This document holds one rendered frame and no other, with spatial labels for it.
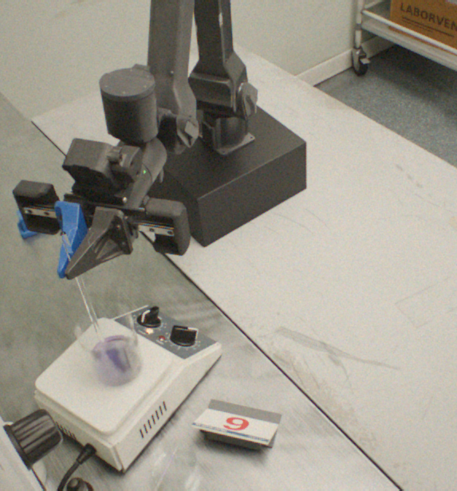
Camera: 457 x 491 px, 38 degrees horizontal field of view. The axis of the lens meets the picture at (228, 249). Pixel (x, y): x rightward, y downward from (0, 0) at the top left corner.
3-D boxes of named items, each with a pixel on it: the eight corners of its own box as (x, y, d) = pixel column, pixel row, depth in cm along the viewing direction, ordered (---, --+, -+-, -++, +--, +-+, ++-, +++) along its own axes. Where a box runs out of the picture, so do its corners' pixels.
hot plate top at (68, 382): (103, 318, 82) (101, 314, 81) (178, 360, 77) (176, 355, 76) (32, 388, 76) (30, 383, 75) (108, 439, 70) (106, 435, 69)
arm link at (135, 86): (143, 123, 82) (132, 36, 74) (202, 137, 80) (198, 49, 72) (98, 178, 75) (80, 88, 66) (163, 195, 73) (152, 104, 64)
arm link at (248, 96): (207, 92, 101) (205, 55, 97) (261, 104, 99) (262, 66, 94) (190, 116, 97) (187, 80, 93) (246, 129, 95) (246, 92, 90)
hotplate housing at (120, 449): (150, 316, 92) (139, 277, 86) (226, 356, 86) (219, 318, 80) (33, 437, 80) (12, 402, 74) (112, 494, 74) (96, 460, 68)
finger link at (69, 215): (68, 242, 70) (53, 199, 66) (99, 247, 69) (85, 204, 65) (37, 290, 65) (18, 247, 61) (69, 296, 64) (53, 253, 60)
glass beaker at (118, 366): (108, 342, 79) (92, 296, 73) (156, 354, 77) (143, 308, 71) (80, 390, 74) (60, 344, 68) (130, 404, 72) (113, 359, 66)
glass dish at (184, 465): (208, 473, 75) (206, 464, 73) (170, 504, 73) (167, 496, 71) (179, 441, 78) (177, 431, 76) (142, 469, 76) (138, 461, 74)
